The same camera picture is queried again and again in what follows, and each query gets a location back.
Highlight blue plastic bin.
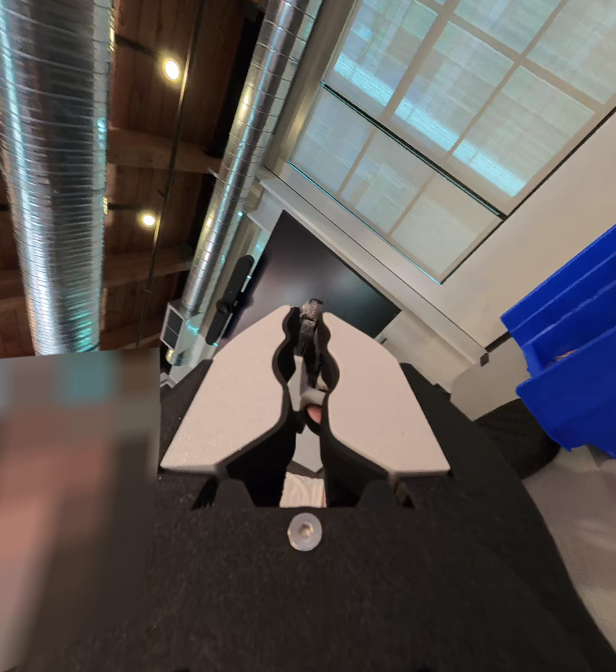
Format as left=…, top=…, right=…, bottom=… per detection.
left=500, top=203, right=616, bottom=461

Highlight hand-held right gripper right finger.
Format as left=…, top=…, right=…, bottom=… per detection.
left=310, top=310, right=451, bottom=482

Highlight large dark wall screen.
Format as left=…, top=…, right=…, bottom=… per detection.
left=247, top=210, right=403, bottom=339

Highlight black ethernet cable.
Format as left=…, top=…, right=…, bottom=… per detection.
left=300, top=299, right=327, bottom=363

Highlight black textured pad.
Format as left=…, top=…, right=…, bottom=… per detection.
left=474, top=397, right=563, bottom=481

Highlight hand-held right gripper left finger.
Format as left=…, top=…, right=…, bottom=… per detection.
left=159, top=305, right=306, bottom=478

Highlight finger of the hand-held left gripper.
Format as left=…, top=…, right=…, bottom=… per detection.
left=285, top=473, right=332, bottom=508
left=291, top=353, right=332, bottom=412

